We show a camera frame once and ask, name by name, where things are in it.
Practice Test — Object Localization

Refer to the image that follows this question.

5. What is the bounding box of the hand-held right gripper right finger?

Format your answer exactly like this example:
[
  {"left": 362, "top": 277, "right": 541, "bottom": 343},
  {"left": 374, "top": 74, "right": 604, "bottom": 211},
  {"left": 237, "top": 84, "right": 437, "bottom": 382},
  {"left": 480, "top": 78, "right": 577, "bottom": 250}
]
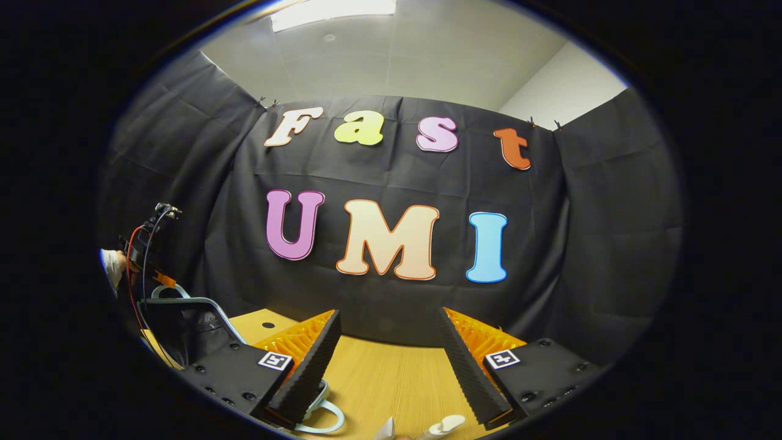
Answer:
[{"left": 437, "top": 307, "right": 604, "bottom": 430}]

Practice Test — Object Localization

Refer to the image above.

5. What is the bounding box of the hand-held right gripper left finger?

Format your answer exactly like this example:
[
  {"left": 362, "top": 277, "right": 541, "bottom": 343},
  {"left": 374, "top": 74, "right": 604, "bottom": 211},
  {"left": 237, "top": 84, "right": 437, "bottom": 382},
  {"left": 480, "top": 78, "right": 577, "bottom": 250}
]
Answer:
[{"left": 183, "top": 309, "right": 342, "bottom": 428}]

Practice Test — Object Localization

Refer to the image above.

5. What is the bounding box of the white pump bottle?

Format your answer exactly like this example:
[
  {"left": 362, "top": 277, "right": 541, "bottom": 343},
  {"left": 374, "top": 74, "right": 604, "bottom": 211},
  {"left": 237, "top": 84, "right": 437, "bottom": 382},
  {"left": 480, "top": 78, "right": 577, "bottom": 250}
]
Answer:
[{"left": 418, "top": 414, "right": 467, "bottom": 439}]

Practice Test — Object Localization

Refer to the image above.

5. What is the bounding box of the small pale suitcase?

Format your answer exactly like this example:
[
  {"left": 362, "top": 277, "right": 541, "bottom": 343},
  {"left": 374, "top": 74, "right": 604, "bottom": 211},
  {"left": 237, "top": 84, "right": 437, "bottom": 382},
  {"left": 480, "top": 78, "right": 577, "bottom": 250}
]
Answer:
[{"left": 137, "top": 284, "right": 346, "bottom": 436}]

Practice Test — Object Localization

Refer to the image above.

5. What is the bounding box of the black backdrop cloth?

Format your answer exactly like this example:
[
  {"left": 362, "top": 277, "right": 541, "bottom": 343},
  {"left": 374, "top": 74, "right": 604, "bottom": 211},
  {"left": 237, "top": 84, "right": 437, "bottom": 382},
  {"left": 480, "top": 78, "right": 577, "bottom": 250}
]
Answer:
[{"left": 101, "top": 49, "right": 684, "bottom": 367}]

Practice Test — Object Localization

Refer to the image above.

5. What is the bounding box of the rectangular ceiling light panel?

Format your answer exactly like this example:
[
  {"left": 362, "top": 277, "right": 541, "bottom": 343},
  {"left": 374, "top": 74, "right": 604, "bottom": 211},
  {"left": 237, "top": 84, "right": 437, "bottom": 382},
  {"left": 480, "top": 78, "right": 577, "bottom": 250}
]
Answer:
[{"left": 271, "top": 0, "right": 398, "bottom": 32}]

